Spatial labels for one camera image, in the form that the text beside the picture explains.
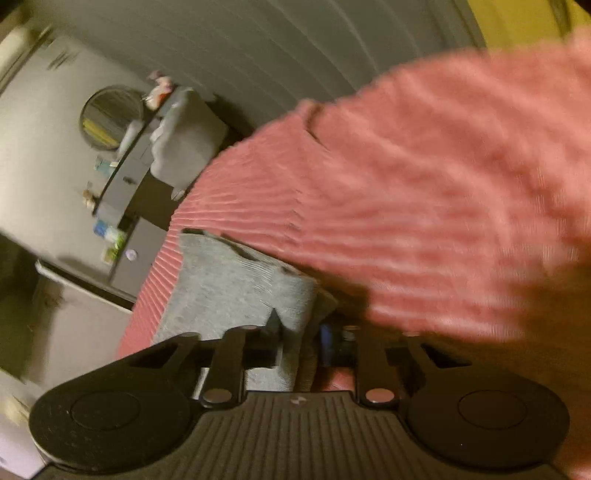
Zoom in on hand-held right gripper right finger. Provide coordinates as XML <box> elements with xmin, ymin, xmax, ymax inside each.
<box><xmin>321</xmin><ymin>323</ymin><xmax>463</xmax><ymax>409</ymax></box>

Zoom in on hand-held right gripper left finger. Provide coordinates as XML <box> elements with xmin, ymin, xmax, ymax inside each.
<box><xmin>128</xmin><ymin>309</ymin><xmax>284</xmax><ymax>409</ymax></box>

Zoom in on grey pants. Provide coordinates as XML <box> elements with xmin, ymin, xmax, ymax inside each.
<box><xmin>152</xmin><ymin>228</ymin><xmax>340</xmax><ymax>393</ymax></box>

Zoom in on grey nightstand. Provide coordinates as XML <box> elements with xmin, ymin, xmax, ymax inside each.
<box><xmin>108</xmin><ymin>216</ymin><xmax>171</xmax><ymax>297</ymax></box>

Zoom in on pink ribbed blanket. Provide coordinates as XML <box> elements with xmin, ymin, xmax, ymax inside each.
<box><xmin>115</xmin><ymin>28</ymin><xmax>591</xmax><ymax>480</ymax></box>

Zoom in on tall white floor appliance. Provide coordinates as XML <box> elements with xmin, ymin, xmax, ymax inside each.
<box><xmin>34</xmin><ymin>258</ymin><xmax>136</xmax><ymax>315</ymax></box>

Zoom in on grey vanity desk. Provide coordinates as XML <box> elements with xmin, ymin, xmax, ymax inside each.
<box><xmin>91</xmin><ymin>90</ymin><xmax>188</xmax><ymax>220</ymax></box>

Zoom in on grey upholstered chair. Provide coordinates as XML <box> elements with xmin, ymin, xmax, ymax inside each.
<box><xmin>150</xmin><ymin>87</ymin><xmax>230</xmax><ymax>193</ymax></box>

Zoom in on pink plush toy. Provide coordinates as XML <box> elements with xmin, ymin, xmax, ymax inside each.
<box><xmin>147</xmin><ymin>71</ymin><xmax>176</xmax><ymax>110</ymax></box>

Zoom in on round vanity mirror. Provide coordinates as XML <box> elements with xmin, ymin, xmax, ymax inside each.
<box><xmin>79</xmin><ymin>87</ymin><xmax>145</xmax><ymax>151</ymax></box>

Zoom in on grey curtain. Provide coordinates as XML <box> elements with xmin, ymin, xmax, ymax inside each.
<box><xmin>28</xmin><ymin>0</ymin><xmax>486</xmax><ymax>162</ymax></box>

